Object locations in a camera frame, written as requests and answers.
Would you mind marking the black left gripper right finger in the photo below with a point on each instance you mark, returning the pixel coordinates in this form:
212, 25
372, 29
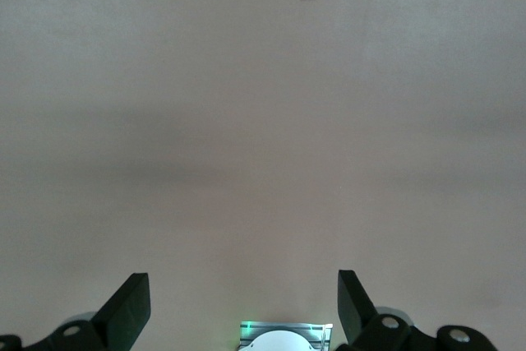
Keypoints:
355, 306

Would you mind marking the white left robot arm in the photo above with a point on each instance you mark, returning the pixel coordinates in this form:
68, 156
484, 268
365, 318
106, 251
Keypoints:
283, 343

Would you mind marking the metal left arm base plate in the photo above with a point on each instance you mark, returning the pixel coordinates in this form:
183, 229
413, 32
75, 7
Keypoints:
255, 328

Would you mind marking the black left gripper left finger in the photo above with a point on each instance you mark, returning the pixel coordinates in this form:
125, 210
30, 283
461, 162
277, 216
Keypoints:
127, 306

